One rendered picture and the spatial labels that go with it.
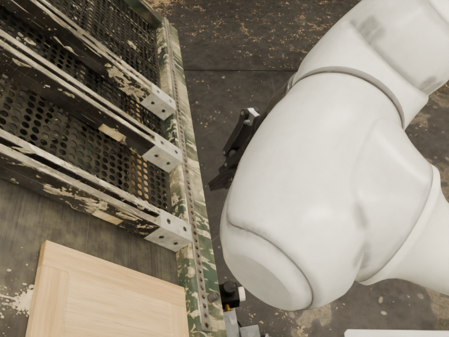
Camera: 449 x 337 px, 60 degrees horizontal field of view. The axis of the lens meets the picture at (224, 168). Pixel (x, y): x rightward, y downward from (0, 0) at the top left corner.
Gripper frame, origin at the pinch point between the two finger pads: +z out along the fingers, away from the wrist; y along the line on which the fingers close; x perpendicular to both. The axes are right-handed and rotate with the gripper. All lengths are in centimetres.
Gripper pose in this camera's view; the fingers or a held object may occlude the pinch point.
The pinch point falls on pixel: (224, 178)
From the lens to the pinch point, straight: 64.4
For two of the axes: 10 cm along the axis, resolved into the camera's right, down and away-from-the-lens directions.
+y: -3.3, -9.2, 2.2
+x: -8.4, 1.8, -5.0
